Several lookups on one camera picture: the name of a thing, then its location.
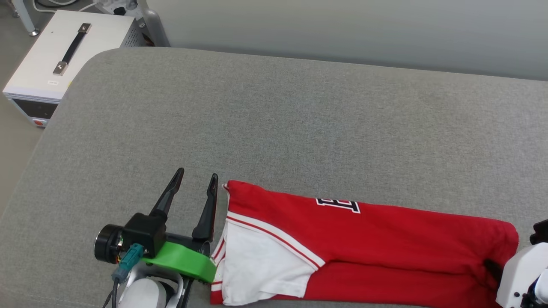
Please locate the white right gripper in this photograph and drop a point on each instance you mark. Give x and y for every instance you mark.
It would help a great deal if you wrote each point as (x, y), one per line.
(520, 273)

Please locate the white power strip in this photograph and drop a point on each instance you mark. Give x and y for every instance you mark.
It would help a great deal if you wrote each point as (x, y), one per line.
(117, 6)

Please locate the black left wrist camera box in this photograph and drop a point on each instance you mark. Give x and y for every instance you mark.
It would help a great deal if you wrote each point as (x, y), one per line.
(145, 235)

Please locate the grey stand leg with foot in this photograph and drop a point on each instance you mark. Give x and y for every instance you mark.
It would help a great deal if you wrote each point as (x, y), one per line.
(25, 17)

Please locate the red white basketball jersey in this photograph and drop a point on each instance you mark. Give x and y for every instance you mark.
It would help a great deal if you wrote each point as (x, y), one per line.
(385, 239)

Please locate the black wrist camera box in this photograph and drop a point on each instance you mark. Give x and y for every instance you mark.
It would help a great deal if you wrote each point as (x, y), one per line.
(540, 233)
(145, 235)

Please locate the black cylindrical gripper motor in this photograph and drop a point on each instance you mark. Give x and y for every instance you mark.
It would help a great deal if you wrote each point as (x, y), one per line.
(107, 244)

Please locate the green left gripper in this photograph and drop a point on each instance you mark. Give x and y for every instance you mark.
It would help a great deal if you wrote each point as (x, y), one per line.
(184, 262)

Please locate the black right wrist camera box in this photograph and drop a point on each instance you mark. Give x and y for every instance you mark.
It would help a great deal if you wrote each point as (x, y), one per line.
(540, 233)

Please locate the white power supply box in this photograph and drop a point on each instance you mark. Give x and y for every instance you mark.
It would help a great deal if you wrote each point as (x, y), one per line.
(64, 47)

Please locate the grey fabric sofa cushion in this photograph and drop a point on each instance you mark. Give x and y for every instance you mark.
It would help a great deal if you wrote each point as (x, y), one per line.
(299, 128)

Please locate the grey metal frame leg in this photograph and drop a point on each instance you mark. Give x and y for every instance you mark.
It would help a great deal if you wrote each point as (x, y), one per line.
(154, 25)

